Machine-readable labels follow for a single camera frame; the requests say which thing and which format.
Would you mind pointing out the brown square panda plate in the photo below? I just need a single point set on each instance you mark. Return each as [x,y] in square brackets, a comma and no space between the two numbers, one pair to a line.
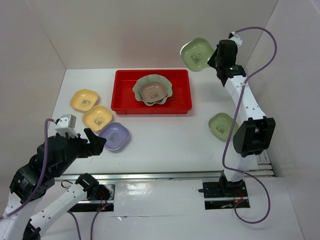
[153,91]

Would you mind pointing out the aluminium front rail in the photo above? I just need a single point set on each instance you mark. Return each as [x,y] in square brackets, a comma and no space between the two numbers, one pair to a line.
[162,176]

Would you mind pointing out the purple square panda plate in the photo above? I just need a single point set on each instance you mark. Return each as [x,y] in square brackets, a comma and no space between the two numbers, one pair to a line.
[116,135]

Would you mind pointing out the large green scalloped bowl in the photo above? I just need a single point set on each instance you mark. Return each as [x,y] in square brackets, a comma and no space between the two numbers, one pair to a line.
[149,78]

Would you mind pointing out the red plastic bin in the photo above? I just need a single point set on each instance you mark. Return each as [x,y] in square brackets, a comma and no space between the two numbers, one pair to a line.
[123,97]

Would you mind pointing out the yellow square panda plate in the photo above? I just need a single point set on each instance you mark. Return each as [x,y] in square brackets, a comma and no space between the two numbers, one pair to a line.
[97,118]
[83,100]

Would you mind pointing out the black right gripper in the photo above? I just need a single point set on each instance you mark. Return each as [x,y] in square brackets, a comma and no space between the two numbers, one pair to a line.
[210,62]

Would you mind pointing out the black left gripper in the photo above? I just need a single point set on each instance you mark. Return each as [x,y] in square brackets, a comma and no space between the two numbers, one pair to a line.
[97,143]

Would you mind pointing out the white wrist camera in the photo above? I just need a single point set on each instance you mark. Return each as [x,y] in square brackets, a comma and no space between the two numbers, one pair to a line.
[236,38]
[65,126]

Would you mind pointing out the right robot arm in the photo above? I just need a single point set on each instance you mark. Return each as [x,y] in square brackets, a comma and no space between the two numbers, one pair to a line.
[255,128]

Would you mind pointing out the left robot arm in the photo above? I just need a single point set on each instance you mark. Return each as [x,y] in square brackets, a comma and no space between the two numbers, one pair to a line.
[31,182]

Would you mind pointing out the aluminium side rail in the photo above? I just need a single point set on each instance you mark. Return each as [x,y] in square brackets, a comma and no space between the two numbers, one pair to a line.
[264,163]

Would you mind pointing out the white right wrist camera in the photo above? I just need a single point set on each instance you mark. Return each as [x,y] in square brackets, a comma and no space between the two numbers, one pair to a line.
[236,38]

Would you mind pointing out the green square panda plate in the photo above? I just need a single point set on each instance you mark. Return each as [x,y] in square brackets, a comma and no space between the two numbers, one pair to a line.
[196,54]
[220,125]

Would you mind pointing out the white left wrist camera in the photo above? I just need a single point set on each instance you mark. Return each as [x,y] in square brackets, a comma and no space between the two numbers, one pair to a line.
[65,126]

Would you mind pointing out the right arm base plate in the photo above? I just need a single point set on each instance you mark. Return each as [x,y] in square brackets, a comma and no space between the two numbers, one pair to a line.
[217,199]

